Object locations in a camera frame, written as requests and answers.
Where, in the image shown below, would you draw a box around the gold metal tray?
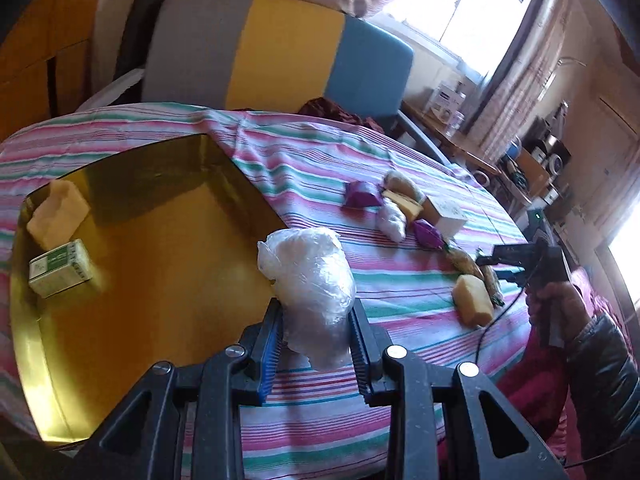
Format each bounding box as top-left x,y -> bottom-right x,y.
9,132 -> 301,443

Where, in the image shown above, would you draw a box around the small white wrapped ball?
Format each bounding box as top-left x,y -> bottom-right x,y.
375,202 -> 408,243

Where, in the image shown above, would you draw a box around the purple packet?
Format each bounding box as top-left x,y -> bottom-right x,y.
410,219 -> 447,251
342,180 -> 383,209

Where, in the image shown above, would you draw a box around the white carton boxes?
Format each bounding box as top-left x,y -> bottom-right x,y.
430,80 -> 468,121

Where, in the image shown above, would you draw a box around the yellow sponge block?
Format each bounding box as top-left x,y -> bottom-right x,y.
26,181 -> 91,251
452,274 -> 496,328
382,190 -> 425,221

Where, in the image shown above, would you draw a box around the white rectangular box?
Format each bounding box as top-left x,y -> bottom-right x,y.
422,195 -> 468,238

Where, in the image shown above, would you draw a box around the white plastic-wrapped bundle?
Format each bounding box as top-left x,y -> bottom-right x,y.
256,226 -> 357,371

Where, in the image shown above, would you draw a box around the wooden side table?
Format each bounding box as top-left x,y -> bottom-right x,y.
400,100 -> 501,176

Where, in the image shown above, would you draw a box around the person's right forearm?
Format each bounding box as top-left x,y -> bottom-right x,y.
565,312 -> 640,466

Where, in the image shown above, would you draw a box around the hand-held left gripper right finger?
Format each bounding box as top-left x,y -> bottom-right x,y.
350,302 -> 568,480

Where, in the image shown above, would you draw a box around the black upright roll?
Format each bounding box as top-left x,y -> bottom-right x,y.
112,0 -> 178,106

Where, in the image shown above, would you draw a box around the tan wrapped pastry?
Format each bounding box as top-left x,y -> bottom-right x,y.
382,170 -> 426,201

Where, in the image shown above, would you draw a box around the grey yellow blue chair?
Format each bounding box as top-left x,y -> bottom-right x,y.
75,0 -> 451,166

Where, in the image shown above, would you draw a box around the dark red cloth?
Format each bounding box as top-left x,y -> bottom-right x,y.
300,97 -> 383,133

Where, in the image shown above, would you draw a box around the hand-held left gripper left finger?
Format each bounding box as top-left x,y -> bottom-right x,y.
75,297 -> 286,480

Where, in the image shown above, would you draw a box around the small green box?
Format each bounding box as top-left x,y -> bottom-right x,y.
27,239 -> 103,300

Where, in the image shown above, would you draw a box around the cluttered shelf with appliances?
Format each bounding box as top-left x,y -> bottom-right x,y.
500,105 -> 573,211

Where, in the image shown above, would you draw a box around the black cable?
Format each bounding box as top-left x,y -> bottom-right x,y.
475,287 -> 526,361

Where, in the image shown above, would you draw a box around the person's right hand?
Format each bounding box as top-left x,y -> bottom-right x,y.
525,280 -> 601,346

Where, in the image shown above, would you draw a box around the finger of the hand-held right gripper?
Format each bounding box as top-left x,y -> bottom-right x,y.
475,242 -> 543,267
492,267 -> 528,286

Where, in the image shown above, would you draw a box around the bright window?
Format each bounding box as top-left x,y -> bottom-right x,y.
385,0 -> 541,76

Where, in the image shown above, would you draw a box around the wooden wardrobe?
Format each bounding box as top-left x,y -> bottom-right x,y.
0,0 -> 108,141

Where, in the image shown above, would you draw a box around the person's pink clothing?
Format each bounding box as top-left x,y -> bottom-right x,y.
440,267 -> 640,466

